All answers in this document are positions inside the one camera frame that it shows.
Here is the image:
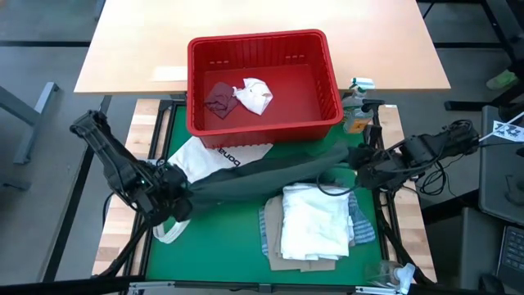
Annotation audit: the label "black cable bundle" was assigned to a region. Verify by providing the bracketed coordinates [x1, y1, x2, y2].
[417, 159, 451, 197]

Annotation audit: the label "red plastic laundry bin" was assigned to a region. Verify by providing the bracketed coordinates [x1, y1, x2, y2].
[186, 27, 344, 148]

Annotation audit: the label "dark green garment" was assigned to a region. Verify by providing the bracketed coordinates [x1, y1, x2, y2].
[186, 141, 362, 216]

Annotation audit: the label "grey side desk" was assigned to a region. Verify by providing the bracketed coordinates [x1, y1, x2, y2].
[477, 104, 524, 226]

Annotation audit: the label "grey metal desk leg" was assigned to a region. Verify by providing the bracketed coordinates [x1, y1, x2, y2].
[0, 81, 61, 166]

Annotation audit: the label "white printed tote bag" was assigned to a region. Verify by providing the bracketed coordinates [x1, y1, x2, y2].
[152, 135, 274, 245]

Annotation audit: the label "black keyboard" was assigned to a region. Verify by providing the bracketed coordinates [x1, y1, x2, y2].
[495, 225, 524, 284]

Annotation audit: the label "white patterned paper flag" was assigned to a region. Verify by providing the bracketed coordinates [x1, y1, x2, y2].
[485, 110, 524, 143]

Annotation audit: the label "beige trousers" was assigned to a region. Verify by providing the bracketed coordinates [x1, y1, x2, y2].
[264, 194, 357, 272]

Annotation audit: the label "light wooden table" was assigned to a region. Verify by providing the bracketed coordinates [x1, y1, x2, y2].
[74, 0, 451, 95]

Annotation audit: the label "black aluminium frame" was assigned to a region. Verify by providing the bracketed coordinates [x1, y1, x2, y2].
[94, 98, 437, 295]

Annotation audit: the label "silver frame bracket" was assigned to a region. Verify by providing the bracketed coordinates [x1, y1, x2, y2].
[354, 284, 401, 295]
[128, 280, 178, 295]

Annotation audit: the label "person's foot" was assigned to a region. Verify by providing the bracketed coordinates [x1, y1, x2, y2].
[486, 69, 520, 91]

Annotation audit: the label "blue white striped towel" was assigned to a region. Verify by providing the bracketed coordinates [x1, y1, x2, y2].
[257, 190, 377, 257]

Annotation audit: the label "white garment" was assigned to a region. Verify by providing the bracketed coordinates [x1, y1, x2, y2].
[280, 183, 355, 261]

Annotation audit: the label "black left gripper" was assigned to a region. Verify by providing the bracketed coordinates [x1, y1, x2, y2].
[151, 163, 193, 225]

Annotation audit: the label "black desk frame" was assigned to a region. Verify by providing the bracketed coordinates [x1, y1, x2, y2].
[444, 0, 524, 111]

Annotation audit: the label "small white cloth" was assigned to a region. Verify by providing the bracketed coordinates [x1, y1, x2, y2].
[232, 76, 274, 116]

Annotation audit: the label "white paper label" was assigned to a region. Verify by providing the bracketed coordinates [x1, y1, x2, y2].
[152, 65, 188, 82]

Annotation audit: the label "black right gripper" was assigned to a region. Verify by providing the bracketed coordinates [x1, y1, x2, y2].
[347, 125, 396, 190]

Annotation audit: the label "clear plastic spray bottle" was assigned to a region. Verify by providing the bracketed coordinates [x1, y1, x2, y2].
[363, 259, 417, 295]

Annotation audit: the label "maroon cloth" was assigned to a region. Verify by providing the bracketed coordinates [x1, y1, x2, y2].
[203, 80, 241, 120]

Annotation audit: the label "green work mat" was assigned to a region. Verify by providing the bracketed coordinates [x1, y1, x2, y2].
[145, 102, 384, 287]

